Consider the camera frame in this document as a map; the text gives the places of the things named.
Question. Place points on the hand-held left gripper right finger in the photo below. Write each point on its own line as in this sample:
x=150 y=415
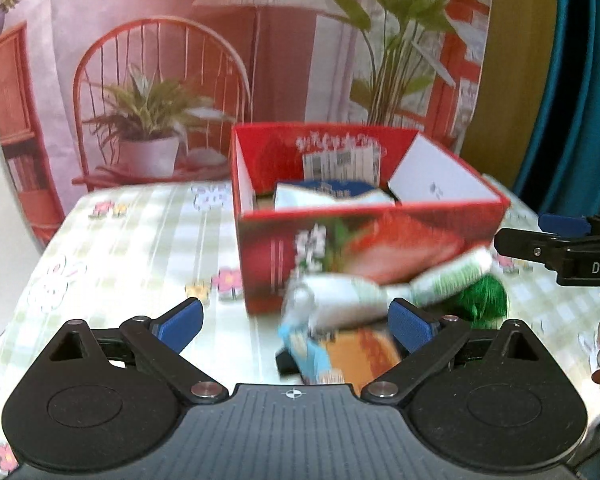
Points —
x=410 y=325

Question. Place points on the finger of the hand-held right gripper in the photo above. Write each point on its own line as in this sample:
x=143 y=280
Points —
x=525 y=247
x=562 y=224

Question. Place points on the green yarn ball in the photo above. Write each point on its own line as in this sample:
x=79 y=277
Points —
x=482 y=297

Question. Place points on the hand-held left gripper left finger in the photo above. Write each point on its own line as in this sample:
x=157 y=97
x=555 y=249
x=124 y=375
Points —
x=182 y=322

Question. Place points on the white towel green stripes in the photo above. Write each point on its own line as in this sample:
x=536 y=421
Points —
x=350 y=297

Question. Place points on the printed room scene backdrop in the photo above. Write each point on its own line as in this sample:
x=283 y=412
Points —
x=180 y=35

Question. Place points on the blue curtain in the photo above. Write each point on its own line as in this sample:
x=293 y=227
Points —
x=570 y=85

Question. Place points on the blue and white packet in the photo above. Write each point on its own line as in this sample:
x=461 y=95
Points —
x=325 y=195

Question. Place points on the blue and orange packet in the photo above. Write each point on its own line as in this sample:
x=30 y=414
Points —
x=350 y=355

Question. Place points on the red cardboard box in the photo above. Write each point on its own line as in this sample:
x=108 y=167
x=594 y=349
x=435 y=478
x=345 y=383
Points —
x=270 y=260

